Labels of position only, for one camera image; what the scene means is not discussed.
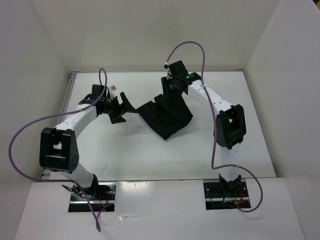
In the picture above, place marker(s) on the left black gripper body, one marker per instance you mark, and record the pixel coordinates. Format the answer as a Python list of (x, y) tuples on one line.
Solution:
[(111, 106)]

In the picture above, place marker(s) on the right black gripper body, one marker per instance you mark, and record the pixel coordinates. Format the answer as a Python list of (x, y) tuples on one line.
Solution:
[(173, 88)]

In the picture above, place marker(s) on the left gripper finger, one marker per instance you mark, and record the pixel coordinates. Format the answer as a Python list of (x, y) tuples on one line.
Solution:
[(116, 119), (126, 105)]

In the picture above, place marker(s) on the black pleated skirt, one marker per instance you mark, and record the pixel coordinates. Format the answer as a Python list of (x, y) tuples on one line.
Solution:
[(166, 115)]

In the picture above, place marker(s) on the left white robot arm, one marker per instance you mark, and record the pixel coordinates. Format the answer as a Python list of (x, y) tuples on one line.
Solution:
[(58, 145)]

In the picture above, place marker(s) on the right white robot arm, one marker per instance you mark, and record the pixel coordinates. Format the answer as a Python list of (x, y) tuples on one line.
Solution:
[(229, 125)]

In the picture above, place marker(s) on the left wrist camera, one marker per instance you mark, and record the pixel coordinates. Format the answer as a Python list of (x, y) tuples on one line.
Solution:
[(113, 92)]

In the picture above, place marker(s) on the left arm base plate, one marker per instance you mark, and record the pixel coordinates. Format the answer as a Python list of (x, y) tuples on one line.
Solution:
[(104, 200)]

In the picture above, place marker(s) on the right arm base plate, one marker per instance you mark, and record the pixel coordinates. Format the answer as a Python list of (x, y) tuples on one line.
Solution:
[(217, 199)]

